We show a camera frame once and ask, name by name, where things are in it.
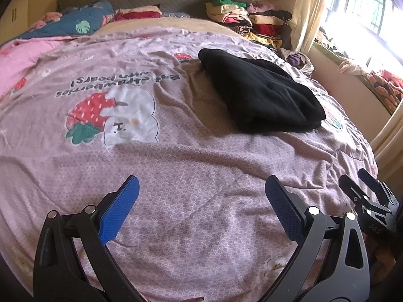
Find cream wardrobe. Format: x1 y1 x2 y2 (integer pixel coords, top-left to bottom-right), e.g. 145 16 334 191
0 0 36 36

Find red pillow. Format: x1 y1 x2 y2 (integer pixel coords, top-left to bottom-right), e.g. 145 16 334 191
112 5 163 21

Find cream curtain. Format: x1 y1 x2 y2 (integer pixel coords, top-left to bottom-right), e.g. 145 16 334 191
370 101 403 171
294 0 342 58

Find purple strawberry print bed cover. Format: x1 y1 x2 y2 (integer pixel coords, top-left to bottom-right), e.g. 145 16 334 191
0 27 379 302

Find pile of folded clothes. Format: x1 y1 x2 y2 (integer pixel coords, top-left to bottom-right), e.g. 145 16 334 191
205 0 293 51

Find purple crumpled cloth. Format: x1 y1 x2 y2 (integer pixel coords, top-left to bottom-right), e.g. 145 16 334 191
288 53 305 68

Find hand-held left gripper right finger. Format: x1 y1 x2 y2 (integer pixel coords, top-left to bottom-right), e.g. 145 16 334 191
261 175 371 302

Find black long-sleeved shirt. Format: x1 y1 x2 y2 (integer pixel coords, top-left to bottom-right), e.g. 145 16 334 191
198 48 327 133

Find pink quilt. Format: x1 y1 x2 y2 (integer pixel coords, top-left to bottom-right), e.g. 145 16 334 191
0 36 77 96

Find beige bed sheet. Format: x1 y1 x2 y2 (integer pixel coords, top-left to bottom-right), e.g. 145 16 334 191
94 16 240 37

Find blue leaf print quilt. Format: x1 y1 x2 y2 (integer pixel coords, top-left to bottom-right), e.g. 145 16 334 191
9 0 115 39

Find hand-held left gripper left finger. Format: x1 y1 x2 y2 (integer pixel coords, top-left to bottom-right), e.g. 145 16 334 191
32 175 148 302

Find white floral cloth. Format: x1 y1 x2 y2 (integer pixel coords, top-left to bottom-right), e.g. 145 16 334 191
280 48 316 77

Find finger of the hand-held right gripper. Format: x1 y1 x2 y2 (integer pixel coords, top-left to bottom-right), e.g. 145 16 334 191
338 174 370 210
357 168 395 206

